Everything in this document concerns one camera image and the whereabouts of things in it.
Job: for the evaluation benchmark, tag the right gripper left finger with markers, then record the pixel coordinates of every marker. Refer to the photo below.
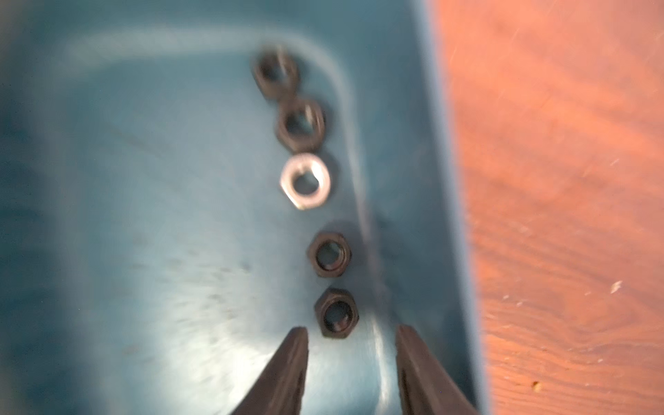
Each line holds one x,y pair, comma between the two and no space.
279,389

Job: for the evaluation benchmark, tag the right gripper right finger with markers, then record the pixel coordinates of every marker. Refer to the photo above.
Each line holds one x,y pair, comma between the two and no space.
424,385

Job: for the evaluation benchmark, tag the black hex nut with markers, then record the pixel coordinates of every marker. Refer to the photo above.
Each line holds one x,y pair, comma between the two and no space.
329,254
337,313
301,125
276,74

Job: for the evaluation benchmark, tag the silver hex nut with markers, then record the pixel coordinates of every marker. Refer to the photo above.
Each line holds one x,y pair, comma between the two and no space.
306,181

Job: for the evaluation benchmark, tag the teal plastic storage box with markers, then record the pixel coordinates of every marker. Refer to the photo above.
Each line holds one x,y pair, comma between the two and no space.
150,261

